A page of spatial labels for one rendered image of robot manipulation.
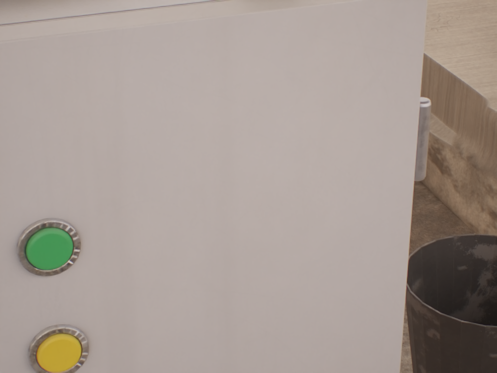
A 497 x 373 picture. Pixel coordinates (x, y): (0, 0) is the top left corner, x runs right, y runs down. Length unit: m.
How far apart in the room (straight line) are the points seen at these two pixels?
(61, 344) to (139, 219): 0.07
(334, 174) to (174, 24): 0.12
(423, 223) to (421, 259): 0.64
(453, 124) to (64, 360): 2.42
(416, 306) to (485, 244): 0.28
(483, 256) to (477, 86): 0.61
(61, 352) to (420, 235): 2.34
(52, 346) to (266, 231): 0.12
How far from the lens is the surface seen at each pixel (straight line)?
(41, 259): 0.55
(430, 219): 2.95
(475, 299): 2.41
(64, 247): 0.55
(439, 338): 2.14
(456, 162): 2.91
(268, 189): 0.57
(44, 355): 0.58
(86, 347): 0.58
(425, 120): 0.60
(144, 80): 0.53
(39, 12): 0.54
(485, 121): 2.81
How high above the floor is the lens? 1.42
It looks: 28 degrees down
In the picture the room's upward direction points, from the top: straight up
